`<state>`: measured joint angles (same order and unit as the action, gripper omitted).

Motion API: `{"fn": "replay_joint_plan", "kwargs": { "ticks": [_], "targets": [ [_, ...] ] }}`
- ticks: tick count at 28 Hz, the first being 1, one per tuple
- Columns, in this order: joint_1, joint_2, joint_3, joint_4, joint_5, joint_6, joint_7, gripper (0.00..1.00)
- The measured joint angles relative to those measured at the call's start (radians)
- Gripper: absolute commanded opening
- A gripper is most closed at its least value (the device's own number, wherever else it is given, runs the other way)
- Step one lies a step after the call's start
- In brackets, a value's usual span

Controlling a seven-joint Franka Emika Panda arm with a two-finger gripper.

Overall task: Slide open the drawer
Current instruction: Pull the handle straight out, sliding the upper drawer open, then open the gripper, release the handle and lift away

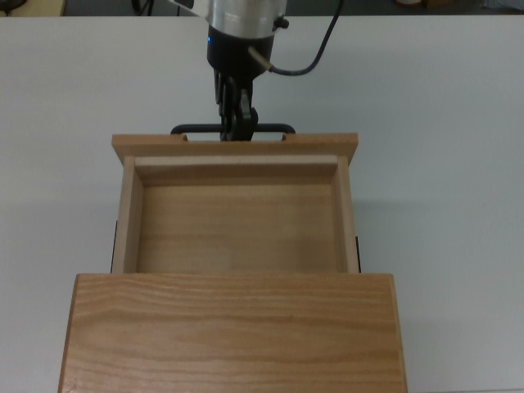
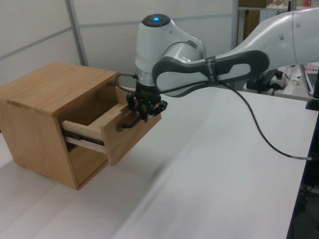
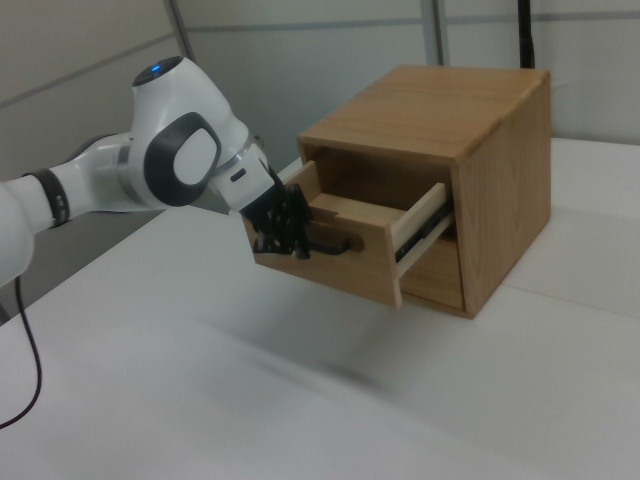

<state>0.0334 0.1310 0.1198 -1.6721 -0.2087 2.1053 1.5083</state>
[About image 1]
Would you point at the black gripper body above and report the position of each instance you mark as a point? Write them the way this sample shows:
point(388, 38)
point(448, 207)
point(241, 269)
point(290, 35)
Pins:
point(233, 53)

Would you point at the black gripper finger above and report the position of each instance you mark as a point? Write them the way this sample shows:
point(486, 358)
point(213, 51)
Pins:
point(224, 102)
point(247, 118)

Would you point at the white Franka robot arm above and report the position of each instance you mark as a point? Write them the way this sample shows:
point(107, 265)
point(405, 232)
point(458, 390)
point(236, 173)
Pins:
point(241, 16)

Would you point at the wooden drawer cabinet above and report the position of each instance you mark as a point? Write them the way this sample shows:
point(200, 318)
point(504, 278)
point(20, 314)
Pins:
point(233, 327)

